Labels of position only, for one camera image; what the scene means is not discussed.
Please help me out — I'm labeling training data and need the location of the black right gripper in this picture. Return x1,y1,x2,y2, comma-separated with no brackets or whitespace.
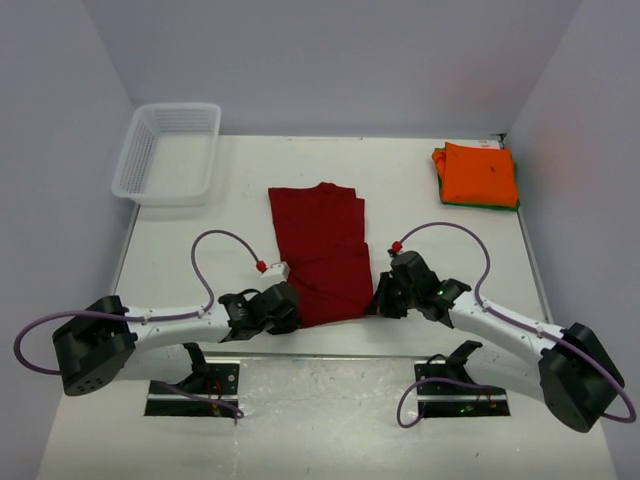
365,272,420,320

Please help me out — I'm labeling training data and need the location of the dark red t shirt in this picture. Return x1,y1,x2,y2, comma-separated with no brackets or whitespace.
268,182,373,328

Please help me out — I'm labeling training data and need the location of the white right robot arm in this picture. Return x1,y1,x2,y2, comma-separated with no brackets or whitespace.
366,251,625,433

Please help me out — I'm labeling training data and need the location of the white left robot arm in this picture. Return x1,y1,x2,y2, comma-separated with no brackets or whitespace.
52,282,300,397

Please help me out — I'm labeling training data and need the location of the folded orange t shirt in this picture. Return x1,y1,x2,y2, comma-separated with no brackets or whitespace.
432,141,519,206

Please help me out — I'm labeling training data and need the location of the folded green t shirt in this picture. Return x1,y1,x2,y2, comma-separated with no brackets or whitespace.
432,145,522,213

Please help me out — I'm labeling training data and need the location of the white plastic basket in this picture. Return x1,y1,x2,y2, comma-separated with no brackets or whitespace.
111,102,221,207

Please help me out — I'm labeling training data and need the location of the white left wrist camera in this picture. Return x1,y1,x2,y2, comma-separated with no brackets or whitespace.
261,262,290,282

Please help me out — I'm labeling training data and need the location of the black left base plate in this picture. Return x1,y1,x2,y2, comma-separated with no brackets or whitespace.
144,361,240,420

